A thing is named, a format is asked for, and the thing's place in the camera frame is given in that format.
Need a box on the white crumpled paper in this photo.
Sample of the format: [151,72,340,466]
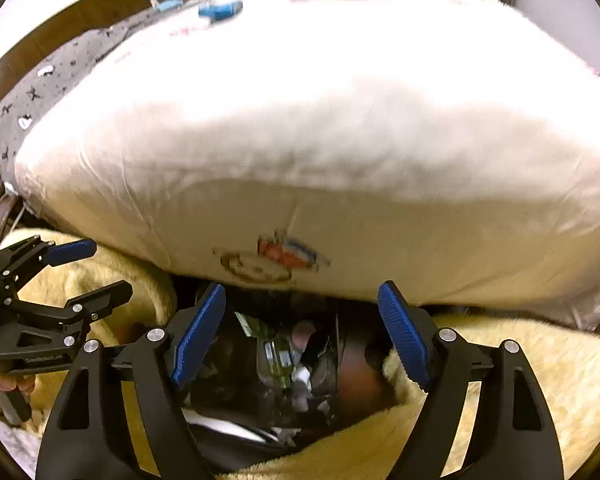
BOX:
[290,365,315,411]

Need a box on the blue and white packet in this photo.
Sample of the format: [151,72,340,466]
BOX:
[197,0,243,23]

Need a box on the box of small bottles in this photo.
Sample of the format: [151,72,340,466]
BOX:
[180,285,398,461]

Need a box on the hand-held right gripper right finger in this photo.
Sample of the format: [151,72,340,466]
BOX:
[377,281,566,480]

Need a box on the brown wooden headboard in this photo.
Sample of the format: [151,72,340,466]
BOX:
[0,0,153,126]

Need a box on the green glass bottle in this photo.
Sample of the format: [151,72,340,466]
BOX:
[257,340,292,391]

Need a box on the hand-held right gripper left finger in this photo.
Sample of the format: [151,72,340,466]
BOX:
[35,282,227,480]

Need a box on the yellow fluffy blanket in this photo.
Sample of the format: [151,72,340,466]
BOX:
[0,227,600,480]

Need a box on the grey cat printed blanket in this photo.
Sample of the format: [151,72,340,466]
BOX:
[0,7,196,171]

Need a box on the cream cartoon printed blanket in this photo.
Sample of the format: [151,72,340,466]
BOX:
[12,0,600,331]

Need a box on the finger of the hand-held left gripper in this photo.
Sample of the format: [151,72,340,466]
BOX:
[0,237,97,286]
[5,281,133,333]

